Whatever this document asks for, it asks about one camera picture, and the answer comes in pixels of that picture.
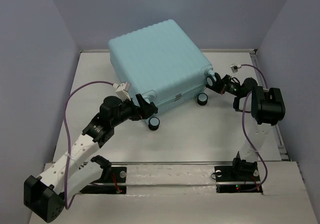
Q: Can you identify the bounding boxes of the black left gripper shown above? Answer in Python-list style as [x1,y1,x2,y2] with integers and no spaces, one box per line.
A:
[111,94,158,127]

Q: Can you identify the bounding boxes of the light blue hard suitcase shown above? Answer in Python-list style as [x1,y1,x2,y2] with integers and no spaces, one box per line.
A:
[108,20,215,130]

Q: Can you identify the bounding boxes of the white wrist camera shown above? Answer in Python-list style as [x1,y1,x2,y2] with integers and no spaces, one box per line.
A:
[112,82,131,100]
[230,64,242,73]

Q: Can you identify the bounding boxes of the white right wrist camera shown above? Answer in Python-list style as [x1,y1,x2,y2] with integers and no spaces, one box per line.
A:
[230,64,242,73]

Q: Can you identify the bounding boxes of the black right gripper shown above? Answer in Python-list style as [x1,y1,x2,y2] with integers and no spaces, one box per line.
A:
[205,74,242,97]

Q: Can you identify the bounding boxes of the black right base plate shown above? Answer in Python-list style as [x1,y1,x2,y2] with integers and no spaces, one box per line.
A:
[211,165,263,194]

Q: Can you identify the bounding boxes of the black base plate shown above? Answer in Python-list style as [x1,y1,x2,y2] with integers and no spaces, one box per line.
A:
[80,166,127,194]
[211,165,263,194]

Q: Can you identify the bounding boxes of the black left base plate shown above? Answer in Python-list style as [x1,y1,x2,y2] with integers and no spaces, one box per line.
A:
[80,166,127,194]

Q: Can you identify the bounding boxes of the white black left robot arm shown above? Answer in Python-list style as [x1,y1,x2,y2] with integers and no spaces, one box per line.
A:
[23,94,158,223]

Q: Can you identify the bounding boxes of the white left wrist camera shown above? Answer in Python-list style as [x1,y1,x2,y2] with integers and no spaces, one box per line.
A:
[112,82,131,100]

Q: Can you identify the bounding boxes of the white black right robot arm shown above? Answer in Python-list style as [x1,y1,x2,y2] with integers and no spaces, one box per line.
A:
[206,73,286,180]

